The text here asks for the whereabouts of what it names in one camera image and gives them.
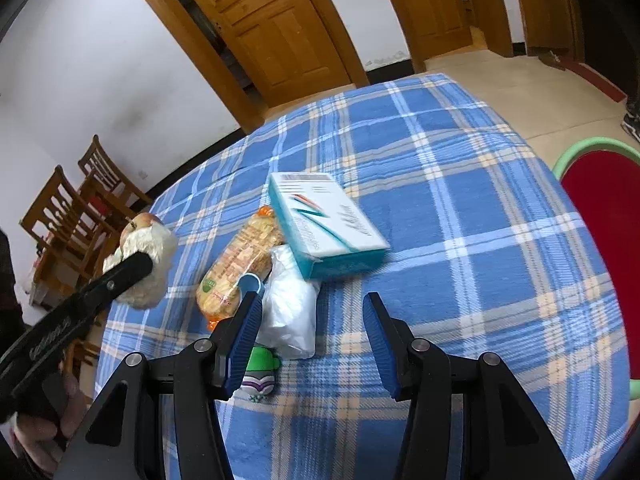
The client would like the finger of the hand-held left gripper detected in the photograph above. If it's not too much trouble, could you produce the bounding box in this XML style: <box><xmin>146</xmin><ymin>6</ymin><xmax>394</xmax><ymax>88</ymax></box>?
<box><xmin>70</xmin><ymin>252</ymin><xmax>153</xmax><ymax>313</ymax></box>

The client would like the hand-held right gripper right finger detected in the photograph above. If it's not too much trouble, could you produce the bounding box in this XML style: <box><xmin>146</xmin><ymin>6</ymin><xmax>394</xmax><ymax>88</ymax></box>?
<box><xmin>362</xmin><ymin>291</ymin><xmax>576</xmax><ymax>480</ymax></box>

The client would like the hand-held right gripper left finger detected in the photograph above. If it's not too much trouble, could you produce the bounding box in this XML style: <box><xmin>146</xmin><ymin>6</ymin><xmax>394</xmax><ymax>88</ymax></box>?
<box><xmin>52</xmin><ymin>290</ymin><xmax>263</xmax><ymax>480</ymax></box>

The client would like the small green purple toy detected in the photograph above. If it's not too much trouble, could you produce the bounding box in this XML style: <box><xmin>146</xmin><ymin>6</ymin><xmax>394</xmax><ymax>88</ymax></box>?
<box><xmin>240</xmin><ymin>345</ymin><xmax>282</xmax><ymax>405</ymax></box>

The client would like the small paper ball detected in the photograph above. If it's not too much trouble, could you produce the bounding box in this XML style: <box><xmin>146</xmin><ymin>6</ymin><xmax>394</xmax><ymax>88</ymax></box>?
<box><xmin>102</xmin><ymin>222</ymin><xmax>178</xmax><ymax>310</ymax></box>

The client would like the white plastic bag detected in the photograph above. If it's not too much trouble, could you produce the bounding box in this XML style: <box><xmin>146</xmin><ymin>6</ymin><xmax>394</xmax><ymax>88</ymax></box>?
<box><xmin>257</xmin><ymin>245</ymin><xmax>321</xmax><ymax>360</ymax></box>

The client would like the blue bottle cap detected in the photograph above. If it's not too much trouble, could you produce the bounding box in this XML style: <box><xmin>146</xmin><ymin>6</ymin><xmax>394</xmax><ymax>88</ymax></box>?
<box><xmin>235</xmin><ymin>274</ymin><xmax>266</xmax><ymax>306</ymax></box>

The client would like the biscuit packet with orange ends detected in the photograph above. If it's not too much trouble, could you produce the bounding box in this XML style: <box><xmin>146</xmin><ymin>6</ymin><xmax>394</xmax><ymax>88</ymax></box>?
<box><xmin>196</xmin><ymin>205</ymin><xmax>286</xmax><ymax>322</ymax></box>

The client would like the teal and white box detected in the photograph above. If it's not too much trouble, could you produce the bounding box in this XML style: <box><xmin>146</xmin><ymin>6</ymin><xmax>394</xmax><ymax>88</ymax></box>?
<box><xmin>268</xmin><ymin>171</ymin><xmax>391</xmax><ymax>281</ymax></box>

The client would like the person's left hand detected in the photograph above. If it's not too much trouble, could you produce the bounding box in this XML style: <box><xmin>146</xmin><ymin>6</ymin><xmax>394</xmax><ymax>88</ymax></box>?
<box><xmin>10</xmin><ymin>360</ymin><xmax>93</xmax><ymax>471</ymax></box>

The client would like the apple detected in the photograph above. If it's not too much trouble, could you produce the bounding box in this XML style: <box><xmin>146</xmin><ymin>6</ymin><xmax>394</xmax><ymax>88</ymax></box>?
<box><xmin>129</xmin><ymin>212</ymin><xmax>163</xmax><ymax>233</ymax></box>

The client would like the wooden chair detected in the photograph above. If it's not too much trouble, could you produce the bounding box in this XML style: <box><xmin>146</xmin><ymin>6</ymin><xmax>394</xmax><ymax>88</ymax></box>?
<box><xmin>20</xmin><ymin>165</ymin><xmax>118</xmax><ymax>306</ymax></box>
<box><xmin>77</xmin><ymin>135</ymin><xmax>153</xmax><ymax>221</ymax></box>

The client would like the blue plaid tablecloth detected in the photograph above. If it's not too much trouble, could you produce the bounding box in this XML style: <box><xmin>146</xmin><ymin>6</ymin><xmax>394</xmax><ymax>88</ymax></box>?
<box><xmin>95</xmin><ymin>72</ymin><xmax>631</xmax><ymax>480</ymax></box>

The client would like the red basin with green rim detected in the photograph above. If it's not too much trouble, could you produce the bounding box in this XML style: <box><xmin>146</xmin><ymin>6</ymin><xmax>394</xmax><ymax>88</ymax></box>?
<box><xmin>552</xmin><ymin>136</ymin><xmax>640</xmax><ymax>398</ymax></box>

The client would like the wooden panel door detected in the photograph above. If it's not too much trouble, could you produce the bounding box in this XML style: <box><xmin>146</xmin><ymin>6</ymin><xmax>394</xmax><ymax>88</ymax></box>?
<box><xmin>167</xmin><ymin>0</ymin><xmax>351</xmax><ymax>106</ymax></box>
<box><xmin>372</xmin><ymin>0</ymin><xmax>473</xmax><ymax>61</ymax></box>

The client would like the black and white shoe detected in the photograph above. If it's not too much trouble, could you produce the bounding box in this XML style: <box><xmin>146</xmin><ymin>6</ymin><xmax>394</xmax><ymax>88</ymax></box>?
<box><xmin>620</xmin><ymin>102</ymin><xmax>640</xmax><ymax>142</ymax></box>

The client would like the red doormat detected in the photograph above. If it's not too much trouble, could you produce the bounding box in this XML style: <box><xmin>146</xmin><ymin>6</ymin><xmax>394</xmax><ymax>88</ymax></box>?
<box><xmin>560</xmin><ymin>57</ymin><xmax>628</xmax><ymax>103</ymax></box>

